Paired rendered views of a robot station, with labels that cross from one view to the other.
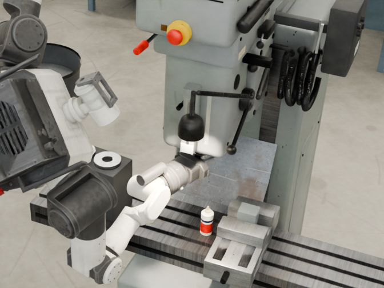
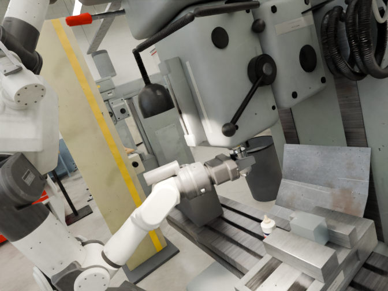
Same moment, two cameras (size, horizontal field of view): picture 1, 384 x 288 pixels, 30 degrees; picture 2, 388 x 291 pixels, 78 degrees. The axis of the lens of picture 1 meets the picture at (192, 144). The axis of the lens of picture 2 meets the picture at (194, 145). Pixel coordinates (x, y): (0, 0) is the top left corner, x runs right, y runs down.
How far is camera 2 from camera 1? 1.69 m
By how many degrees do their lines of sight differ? 43
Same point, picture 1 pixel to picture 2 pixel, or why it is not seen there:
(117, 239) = (112, 244)
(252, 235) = (303, 258)
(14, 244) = not seen: hidden behind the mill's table
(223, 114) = (208, 82)
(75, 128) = (16, 115)
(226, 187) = (319, 200)
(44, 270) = not seen: hidden behind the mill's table
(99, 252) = (44, 258)
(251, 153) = (341, 161)
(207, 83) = (181, 50)
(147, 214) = (141, 217)
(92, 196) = not seen: outside the picture
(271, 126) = (357, 126)
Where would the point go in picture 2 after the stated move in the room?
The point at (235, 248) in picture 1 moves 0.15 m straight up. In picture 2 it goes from (283, 275) to (265, 218)
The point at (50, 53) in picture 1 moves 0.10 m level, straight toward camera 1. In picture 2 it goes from (264, 140) to (262, 144)
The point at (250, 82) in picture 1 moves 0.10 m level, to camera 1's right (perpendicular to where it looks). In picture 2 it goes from (269, 52) to (314, 36)
